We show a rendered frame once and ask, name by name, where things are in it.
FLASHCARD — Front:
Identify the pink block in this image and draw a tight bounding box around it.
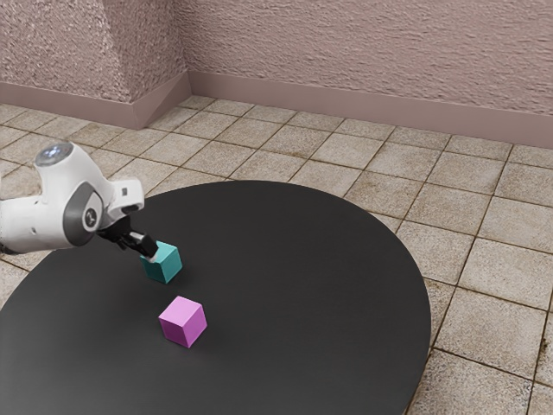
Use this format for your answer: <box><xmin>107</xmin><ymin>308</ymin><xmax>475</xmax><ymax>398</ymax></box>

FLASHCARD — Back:
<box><xmin>157</xmin><ymin>295</ymin><xmax>208</xmax><ymax>348</ymax></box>

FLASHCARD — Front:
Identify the teal block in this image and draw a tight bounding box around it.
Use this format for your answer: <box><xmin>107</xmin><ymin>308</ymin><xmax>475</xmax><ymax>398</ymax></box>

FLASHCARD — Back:
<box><xmin>138</xmin><ymin>240</ymin><xmax>183</xmax><ymax>285</ymax></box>

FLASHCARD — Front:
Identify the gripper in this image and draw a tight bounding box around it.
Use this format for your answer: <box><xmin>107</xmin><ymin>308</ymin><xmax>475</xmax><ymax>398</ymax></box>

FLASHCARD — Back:
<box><xmin>95</xmin><ymin>214</ymin><xmax>159</xmax><ymax>264</ymax></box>

